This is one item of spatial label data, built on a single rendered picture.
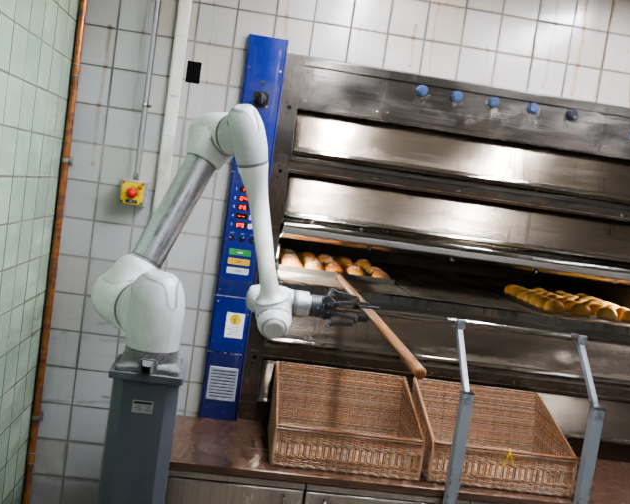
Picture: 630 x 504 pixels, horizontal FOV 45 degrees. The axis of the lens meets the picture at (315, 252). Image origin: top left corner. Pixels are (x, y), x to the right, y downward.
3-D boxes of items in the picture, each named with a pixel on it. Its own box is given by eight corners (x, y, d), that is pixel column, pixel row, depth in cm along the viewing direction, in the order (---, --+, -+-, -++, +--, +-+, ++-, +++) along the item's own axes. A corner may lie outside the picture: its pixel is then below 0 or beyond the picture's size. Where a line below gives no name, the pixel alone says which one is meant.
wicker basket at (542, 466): (401, 438, 327) (411, 375, 325) (529, 453, 331) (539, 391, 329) (425, 482, 279) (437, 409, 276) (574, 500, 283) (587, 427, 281)
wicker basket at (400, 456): (265, 423, 321) (274, 358, 319) (396, 438, 326) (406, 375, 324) (267, 466, 273) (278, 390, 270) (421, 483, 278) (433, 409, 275)
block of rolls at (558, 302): (501, 292, 404) (503, 281, 403) (587, 303, 409) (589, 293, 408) (546, 312, 344) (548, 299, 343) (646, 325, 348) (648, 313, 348)
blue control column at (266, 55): (205, 412, 513) (248, 89, 495) (228, 414, 514) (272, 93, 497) (180, 550, 321) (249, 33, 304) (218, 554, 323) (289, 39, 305)
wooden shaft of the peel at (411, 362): (426, 381, 180) (428, 368, 180) (414, 379, 180) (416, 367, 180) (342, 280, 350) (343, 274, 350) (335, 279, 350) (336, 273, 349)
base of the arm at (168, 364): (111, 373, 209) (113, 353, 209) (122, 355, 231) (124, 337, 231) (178, 381, 212) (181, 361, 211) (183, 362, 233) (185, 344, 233)
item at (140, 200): (120, 203, 309) (123, 178, 308) (145, 206, 310) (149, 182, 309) (117, 203, 301) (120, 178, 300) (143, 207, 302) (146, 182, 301)
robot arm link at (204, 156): (104, 320, 223) (71, 304, 238) (145, 341, 233) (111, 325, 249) (228, 101, 240) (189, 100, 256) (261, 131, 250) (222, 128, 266)
